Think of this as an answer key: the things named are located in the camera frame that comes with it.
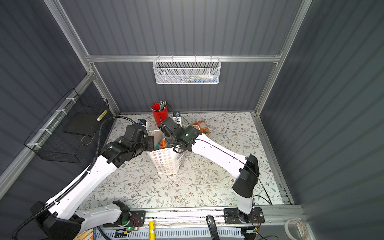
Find orange yellow Fox's packet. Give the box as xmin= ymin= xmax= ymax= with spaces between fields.
xmin=159 ymin=140 xmax=167 ymax=149

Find orange snack packet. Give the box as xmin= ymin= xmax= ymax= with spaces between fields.
xmin=191 ymin=121 xmax=211 ymax=135

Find white printed paper bag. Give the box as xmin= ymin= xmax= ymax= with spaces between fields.
xmin=148 ymin=130 xmax=184 ymax=175

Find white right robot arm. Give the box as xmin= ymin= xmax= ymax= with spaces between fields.
xmin=158 ymin=118 xmax=260 ymax=223

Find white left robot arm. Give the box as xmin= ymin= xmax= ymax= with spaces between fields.
xmin=11 ymin=118 xmax=154 ymax=240

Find red pen cup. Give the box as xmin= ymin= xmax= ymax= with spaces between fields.
xmin=152 ymin=106 xmax=169 ymax=126

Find pens in cup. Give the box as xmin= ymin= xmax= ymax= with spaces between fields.
xmin=151 ymin=101 xmax=167 ymax=112

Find yellow marker in basket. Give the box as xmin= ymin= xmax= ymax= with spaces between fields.
xmin=97 ymin=110 xmax=108 ymax=122

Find white tape roll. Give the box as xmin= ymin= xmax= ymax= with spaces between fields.
xmin=284 ymin=219 xmax=310 ymax=240

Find black wire basket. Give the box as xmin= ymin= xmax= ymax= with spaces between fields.
xmin=24 ymin=90 xmax=111 ymax=164

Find white wire mesh basket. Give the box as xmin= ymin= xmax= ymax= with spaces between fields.
xmin=153 ymin=60 xmax=222 ymax=85

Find black handle tool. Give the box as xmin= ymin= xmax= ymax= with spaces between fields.
xmin=206 ymin=215 xmax=220 ymax=240

